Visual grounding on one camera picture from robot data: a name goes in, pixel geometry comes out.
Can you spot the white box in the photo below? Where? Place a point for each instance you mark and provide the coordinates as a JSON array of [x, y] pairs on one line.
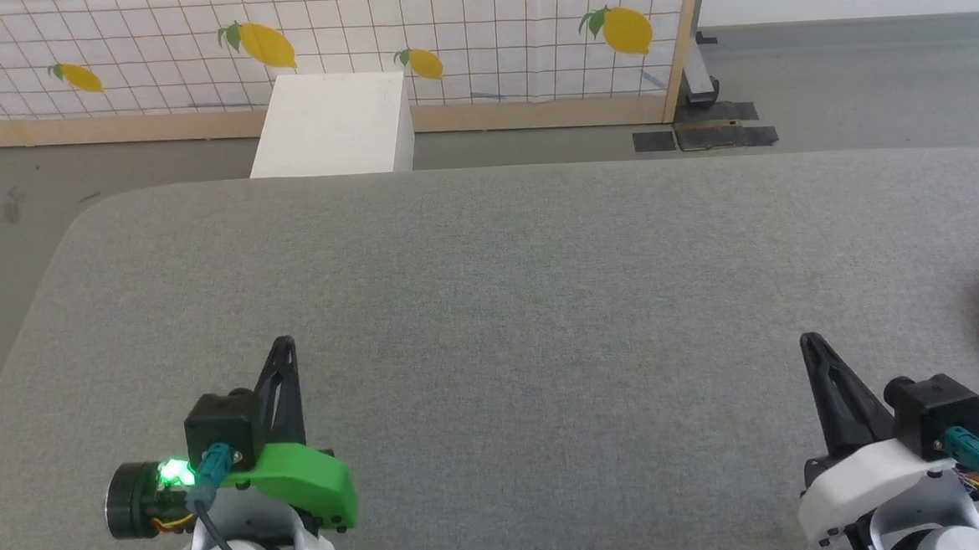
[[331, 124]]

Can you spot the grey metal stand leg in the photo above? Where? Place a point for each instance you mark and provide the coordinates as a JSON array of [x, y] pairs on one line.
[[697, 71]]

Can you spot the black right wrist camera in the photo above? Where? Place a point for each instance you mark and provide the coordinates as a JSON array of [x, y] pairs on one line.
[[936, 411]]

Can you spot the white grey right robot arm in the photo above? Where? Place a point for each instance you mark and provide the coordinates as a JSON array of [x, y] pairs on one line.
[[922, 529]]

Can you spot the black floor tape patch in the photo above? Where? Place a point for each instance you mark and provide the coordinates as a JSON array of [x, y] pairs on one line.
[[654, 141], [725, 136], [720, 112]]

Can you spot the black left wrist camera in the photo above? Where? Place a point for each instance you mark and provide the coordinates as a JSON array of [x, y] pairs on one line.
[[221, 427]]

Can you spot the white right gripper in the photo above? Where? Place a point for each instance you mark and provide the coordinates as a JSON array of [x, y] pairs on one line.
[[861, 482]]

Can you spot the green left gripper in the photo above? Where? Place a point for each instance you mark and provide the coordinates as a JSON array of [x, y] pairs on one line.
[[308, 481]]

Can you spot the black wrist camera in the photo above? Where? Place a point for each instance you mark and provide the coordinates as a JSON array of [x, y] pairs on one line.
[[221, 427], [936, 411]]

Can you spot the lemon print partition screen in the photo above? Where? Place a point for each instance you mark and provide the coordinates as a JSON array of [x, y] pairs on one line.
[[486, 40]]

